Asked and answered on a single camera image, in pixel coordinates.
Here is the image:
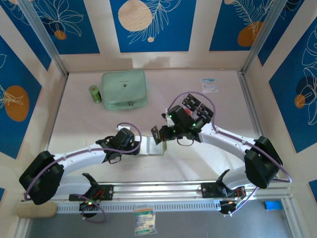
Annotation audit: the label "green card holder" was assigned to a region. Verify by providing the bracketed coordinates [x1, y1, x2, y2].
[138, 135, 166, 157]

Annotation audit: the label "grey slotted cable duct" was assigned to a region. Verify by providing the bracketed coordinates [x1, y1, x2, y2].
[57, 202, 222, 214]

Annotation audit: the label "aluminium side rail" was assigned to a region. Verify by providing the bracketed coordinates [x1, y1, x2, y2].
[237, 70, 278, 179]
[43, 73, 69, 154]

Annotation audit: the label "black credit card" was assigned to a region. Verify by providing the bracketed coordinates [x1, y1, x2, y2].
[182, 99, 196, 110]
[184, 93, 202, 106]
[151, 125, 164, 147]
[198, 110, 214, 122]
[199, 103, 214, 115]

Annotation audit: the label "aluminium frame post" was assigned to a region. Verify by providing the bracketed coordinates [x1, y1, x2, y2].
[241, 0, 292, 75]
[18, 0, 69, 76]

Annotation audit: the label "blue sponge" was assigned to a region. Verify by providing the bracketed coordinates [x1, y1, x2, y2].
[264, 200, 283, 211]

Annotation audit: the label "beige foam block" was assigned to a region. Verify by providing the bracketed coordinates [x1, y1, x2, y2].
[16, 202, 58, 219]

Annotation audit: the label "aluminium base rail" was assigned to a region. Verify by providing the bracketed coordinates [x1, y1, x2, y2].
[22, 178, 294, 201]

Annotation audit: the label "green white plastic packet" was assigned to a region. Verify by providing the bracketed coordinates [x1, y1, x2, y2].
[133, 205, 157, 235]

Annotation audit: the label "green cylindrical can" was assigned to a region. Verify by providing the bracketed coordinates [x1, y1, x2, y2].
[88, 85, 103, 104]

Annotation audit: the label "mint green zip pouch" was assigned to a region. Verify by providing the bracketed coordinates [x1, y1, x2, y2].
[101, 69, 149, 111]

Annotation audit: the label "blue white paper sachet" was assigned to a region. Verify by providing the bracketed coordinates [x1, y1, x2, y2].
[200, 78, 219, 94]

